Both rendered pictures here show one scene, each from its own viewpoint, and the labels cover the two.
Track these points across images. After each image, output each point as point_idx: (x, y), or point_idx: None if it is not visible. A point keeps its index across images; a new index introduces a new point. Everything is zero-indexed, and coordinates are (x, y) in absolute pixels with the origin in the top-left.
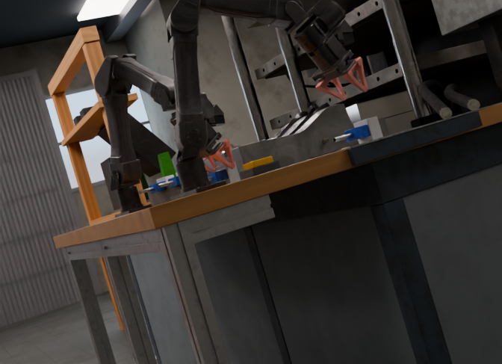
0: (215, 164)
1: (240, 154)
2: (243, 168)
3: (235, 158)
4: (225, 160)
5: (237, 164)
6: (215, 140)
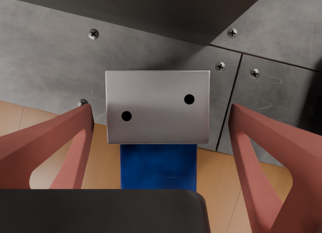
0: (76, 117)
1: (238, 17)
2: (197, 33)
3: (148, 0)
4: (265, 176)
5: (143, 12)
6: (203, 215)
